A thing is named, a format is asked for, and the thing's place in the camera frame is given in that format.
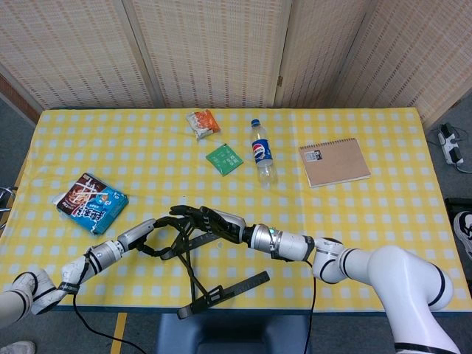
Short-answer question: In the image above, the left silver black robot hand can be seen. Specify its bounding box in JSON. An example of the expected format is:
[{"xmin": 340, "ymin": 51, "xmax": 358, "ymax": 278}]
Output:
[{"xmin": 117, "ymin": 215, "xmax": 189, "ymax": 261}]

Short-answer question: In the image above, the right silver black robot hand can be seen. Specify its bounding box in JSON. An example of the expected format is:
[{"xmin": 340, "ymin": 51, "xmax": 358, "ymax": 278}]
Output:
[{"xmin": 169, "ymin": 205, "xmax": 247, "ymax": 244}]

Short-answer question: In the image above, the black folding laptop stand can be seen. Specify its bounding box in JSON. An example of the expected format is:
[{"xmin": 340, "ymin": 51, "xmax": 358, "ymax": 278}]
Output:
[{"xmin": 147, "ymin": 217, "xmax": 270, "ymax": 320}]

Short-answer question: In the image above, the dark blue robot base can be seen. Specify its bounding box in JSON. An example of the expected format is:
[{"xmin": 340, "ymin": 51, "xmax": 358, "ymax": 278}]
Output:
[{"xmin": 154, "ymin": 313, "xmax": 313, "ymax": 354}]

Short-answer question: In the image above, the woven bamboo folding screen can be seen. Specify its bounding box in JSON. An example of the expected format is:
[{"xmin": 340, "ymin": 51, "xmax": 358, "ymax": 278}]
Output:
[{"xmin": 0, "ymin": 0, "xmax": 472, "ymax": 126}]

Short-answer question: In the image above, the blue brown noodle package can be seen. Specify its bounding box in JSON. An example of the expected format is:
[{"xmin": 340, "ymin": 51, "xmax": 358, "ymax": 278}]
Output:
[{"xmin": 55, "ymin": 172, "xmax": 130, "ymax": 236}]

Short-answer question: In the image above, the green square sachet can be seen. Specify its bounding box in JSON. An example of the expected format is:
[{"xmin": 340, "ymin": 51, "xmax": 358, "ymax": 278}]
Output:
[{"xmin": 205, "ymin": 143, "xmax": 245, "ymax": 178}]

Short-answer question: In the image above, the clear Pepsi plastic bottle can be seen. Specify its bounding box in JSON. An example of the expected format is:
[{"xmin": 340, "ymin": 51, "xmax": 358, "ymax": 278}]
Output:
[{"xmin": 251, "ymin": 118, "xmax": 279, "ymax": 189}]

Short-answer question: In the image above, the yellow white checked tablecloth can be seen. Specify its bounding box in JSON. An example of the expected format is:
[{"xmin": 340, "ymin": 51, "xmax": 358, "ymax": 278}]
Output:
[{"xmin": 0, "ymin": 108, "xmax": 472, "ymax": 313}]

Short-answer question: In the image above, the orange white snack packet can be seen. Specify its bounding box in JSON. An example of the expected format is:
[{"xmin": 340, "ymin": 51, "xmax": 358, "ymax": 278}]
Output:
[{"xmin": 186, "ymin": 109, "xmax": 221, "ymax": 141}]

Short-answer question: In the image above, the brown spiral notebook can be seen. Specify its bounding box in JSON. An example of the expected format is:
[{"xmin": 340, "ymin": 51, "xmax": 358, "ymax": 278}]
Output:
[{"xmin": 298, "ymin": 137, "xmax": 372, "ymax": 189}]

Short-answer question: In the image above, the black floor mat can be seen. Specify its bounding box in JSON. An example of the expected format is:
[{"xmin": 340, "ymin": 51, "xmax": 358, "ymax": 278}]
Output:
[{"xmin": 444, "ymin": 198, "xmax": 472, "ymax": 285}]

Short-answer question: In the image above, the white power strip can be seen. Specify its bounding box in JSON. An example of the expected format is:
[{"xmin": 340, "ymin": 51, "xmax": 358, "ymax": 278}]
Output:
[{"xmin": 437, "ymin": 123, "xmax": 465, "ymax": 166}]

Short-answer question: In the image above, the black white sneaker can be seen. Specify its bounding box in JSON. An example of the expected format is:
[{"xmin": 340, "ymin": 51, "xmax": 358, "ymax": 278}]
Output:
[{"xmin": 453, "ymin": 210, "xmax": 472, "ymax": 259}]

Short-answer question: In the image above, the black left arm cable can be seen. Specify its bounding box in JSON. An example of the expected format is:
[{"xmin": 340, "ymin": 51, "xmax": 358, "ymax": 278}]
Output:
[{"xmin": 72, "ymin": 250, "xmax": 158, "ymax": 354}]

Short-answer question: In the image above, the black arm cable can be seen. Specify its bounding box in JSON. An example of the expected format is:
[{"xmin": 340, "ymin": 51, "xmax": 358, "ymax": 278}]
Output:
[
  {"xmin": 302, "ymin": 257, "xmax": 317, "ymax": 354},
  {"xmin": 72, "ymin": 250, "xmax": 158, "ymax": 354}
]

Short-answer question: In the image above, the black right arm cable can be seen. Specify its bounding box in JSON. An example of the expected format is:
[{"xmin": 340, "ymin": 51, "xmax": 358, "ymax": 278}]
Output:
[{"xmin": 302, "ymin": 257, "xmax": 317, "ymax": 354}]

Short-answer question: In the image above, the chrome metal stool frame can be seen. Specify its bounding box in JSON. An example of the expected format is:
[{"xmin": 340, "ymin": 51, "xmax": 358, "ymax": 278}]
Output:
[{"xmin": 0, "ymin": 186, "xmax": 18, "ymax": 213}]

